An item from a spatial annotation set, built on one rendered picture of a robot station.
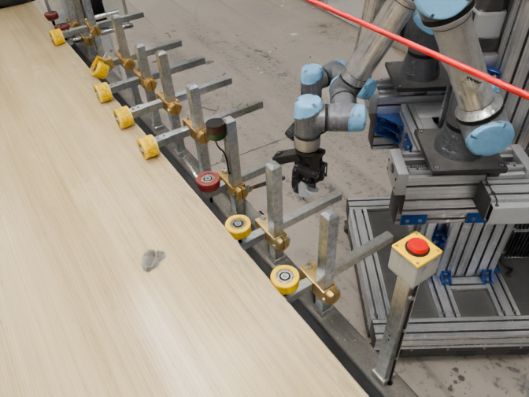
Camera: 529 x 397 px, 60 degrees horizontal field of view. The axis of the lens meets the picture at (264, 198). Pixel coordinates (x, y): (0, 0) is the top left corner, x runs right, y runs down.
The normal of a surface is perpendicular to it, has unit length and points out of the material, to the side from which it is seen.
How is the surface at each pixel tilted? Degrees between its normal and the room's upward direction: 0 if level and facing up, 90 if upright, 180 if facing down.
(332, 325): 0
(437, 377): 0
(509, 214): 90
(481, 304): 0
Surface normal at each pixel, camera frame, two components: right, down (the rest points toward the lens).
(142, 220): -0.04, -0.74
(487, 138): -0.02, 0.76
